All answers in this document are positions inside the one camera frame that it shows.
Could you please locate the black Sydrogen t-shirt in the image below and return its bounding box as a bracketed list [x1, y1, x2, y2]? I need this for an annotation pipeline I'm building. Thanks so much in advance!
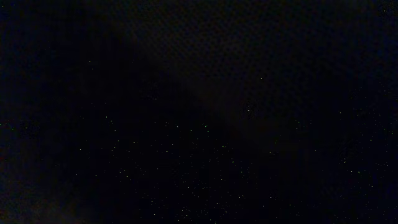
[1, 1, 397, 223]

